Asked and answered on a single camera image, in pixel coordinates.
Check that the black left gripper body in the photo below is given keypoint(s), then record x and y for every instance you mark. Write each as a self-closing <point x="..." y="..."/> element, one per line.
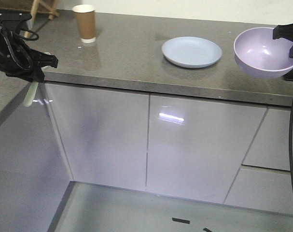
<point x="15" y="57"/>

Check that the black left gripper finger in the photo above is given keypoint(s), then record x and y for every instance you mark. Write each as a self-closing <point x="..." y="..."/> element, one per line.
<point x="36" y="75"/>
<point x="40" y="59"/>

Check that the pale green plastic spoon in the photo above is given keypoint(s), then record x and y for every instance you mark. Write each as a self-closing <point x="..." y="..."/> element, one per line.
<point x="30" y="95"/>

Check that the lilac plastic bowl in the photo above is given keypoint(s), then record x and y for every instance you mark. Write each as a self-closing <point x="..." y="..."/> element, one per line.
<point x="261" y="56"/>

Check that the brown paper coffee cup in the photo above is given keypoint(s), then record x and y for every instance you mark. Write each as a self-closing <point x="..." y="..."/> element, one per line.
<point x="85" y="17"/>

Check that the light blue plastic plate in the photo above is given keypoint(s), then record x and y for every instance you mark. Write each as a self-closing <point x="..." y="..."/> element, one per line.
<point x="191" y="52"/>

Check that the wooden chair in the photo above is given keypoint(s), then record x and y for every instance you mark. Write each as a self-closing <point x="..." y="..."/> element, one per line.
<point x="48" y="7"/>

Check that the black floor tape strip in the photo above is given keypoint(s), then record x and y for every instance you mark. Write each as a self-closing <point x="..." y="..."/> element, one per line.
<point x="180" y="220"/>
<point x="207" y="230"/>

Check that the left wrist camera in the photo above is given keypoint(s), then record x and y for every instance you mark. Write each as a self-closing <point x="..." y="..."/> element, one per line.
<point x="15" y="19"/>

